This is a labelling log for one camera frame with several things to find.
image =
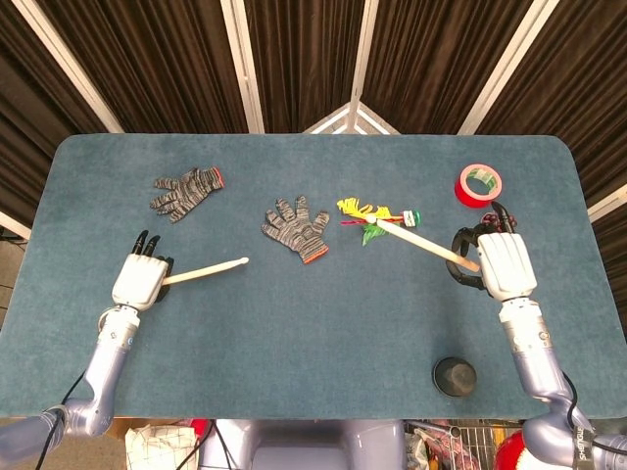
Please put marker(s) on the dark red grape bunch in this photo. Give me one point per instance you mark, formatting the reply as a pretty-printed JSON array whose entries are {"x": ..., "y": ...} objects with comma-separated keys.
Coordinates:
[{"x": 490, "y": 219}]

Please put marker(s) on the brown cardboard box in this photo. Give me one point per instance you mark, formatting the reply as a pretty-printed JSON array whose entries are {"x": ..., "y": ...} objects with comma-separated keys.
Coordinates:
[{"x": 147, "y": 422}]

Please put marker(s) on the silver robot torso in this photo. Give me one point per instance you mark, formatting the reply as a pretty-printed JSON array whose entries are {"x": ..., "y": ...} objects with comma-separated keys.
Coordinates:
[{"x": 303, "y": 445}]

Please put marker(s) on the pale wooden drumstick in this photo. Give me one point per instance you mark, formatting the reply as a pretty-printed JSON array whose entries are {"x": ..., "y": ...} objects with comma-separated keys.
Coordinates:
[
  {"x": 210, "y": 270},
  {"x": 416, "y": 240}
]

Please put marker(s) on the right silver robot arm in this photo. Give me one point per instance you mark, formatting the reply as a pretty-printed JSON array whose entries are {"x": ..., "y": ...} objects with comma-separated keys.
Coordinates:
[{"x": 534, "y": 352}]

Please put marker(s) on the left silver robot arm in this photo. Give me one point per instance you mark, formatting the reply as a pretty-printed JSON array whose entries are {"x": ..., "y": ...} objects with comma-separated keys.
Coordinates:
[{"x": 105, "y": 357}]

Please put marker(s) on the grey striped knit glove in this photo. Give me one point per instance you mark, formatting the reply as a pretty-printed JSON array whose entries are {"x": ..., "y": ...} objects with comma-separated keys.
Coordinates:
[
  {"x": 188, "y": 193},
  {"x": 296, "y": 232}
]

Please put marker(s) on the brown pleated curtain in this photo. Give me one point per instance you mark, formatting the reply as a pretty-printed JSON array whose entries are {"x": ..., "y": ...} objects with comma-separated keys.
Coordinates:
[{"x": 303, "y": 59}]

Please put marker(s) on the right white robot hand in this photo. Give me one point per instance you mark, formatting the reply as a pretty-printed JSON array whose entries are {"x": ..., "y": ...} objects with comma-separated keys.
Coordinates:
[{"x": 507, "y": 264}]

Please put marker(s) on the blue felt table cover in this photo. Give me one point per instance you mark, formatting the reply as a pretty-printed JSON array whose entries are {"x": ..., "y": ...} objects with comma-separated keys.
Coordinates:
[{"x": 294, "y": 352}]

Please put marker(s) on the colourful feather shuttlecock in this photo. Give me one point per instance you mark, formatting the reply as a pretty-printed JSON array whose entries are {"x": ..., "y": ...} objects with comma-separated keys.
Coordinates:
[{"x": 355, "y": 208}]

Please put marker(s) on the white checked cloth bag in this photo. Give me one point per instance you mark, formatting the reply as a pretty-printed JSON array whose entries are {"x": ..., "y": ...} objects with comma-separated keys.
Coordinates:
[{"x": 157, "y": 448}]

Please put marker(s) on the red tape roll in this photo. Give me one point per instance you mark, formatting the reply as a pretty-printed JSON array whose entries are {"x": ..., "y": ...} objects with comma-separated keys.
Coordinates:
[{"x": 463, "y": 193}]

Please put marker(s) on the white metal frame post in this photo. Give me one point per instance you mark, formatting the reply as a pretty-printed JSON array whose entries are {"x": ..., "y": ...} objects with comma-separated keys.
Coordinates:
[
  {"x": 242, "y": 63},
  {"x": 65, "y": 63},
  {"x": 363, "y": 49},
  {"x": 509, "y": 63}
]

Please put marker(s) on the red and white ball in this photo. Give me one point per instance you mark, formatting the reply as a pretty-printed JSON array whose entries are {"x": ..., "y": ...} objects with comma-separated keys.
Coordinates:
[{"x": 509, "y": 453}]

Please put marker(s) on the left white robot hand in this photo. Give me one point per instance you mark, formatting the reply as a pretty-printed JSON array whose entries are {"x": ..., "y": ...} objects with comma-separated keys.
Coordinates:
[{"x": 139, "y": 281}]

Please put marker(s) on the black round dome base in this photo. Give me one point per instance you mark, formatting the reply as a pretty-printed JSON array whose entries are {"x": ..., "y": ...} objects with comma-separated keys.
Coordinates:
[{"x": 455, "y": 377}]

